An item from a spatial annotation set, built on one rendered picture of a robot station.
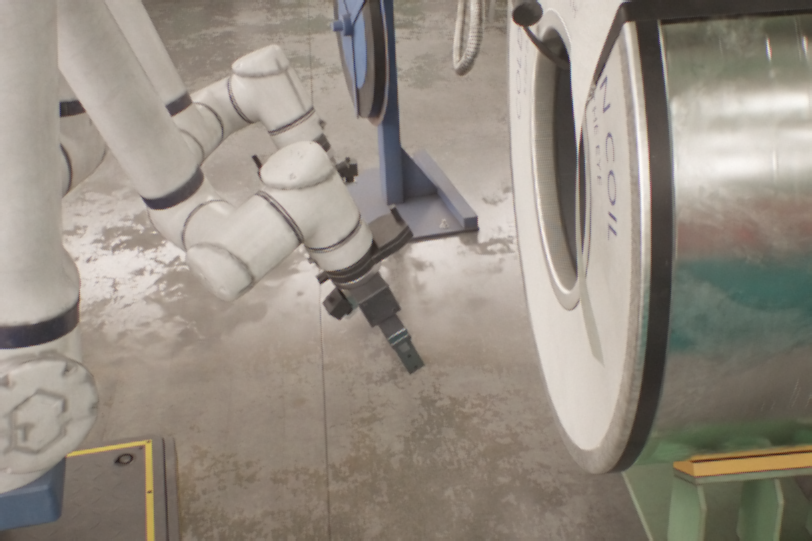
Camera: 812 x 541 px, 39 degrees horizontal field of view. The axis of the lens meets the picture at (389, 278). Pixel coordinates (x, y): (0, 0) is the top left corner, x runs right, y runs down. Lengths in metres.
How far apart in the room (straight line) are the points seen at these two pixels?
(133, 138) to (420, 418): 1.55
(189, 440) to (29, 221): 1.65
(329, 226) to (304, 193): 0.06
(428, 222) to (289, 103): 1.97
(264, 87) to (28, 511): 0.75
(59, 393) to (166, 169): 0.34
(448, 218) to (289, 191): 2.41
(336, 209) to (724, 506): 1.38
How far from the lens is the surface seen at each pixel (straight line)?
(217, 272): 1.41
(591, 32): 1.27
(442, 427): 2.81
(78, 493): 2.22
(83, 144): 2.05
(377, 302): 1.53
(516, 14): 1.58
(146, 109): 1.45
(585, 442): 2.21
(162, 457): 2.26
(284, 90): 1.86
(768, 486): 2.30
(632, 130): 1.68
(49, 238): 1.28
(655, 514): 2.54
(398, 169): 3.89
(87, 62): 1.41
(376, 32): 3.45
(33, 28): 1.21
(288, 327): 3.26
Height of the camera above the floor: 1.62
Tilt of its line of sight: 28 degrees down
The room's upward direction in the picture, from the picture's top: 3 degrees counter-clockwise
